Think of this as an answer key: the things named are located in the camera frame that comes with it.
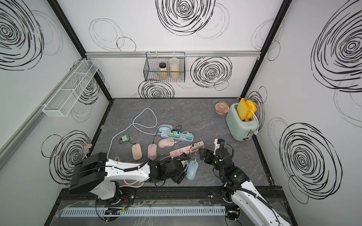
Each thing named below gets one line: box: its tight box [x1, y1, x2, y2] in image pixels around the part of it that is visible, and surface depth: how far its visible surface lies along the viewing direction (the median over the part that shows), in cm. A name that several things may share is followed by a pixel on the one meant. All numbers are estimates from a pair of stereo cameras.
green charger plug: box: [121, 134, 133, 142], surface depth 97 cm
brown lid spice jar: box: [158, 62, 167, 81], surface depth 87 cm
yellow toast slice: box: [236, 97, 257, 122], surface depth 88 cm
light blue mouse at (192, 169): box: [186, 159, 199, 180], surface depth 82 cm
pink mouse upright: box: [147, 143, 158, 161], surface depth 90 cm
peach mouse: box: [131, 143, 143, 161], surface depth 90 cm
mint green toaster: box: [225, 102, 260, 142], surface depth 88 cm
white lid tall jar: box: [169, 57, 181, 81], surface depth 87 cm
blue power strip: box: [160, 130, 195, 143], surface depth 95 cm
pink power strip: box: [169, 140, 205, 158], surface depth 88 cm
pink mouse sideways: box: [158, 137, 175, 149], surface depth 93 cm
